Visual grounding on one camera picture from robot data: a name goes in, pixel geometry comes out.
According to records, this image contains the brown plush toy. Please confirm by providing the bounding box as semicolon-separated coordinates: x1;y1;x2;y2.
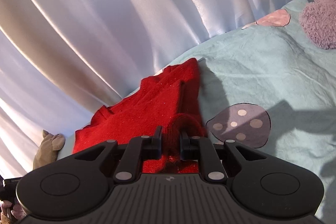
33;130;66;169

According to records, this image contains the person's left hand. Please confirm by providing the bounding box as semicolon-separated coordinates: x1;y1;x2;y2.
1;201;26;224

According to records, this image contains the red knit sweater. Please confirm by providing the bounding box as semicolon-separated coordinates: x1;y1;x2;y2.
73;58;206;173

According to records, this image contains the light green mushroom bedsheet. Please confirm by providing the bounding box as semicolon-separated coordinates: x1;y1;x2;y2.
56;0;336;224

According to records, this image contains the white satin curtain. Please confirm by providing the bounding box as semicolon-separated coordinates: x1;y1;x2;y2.
1;0;289;178

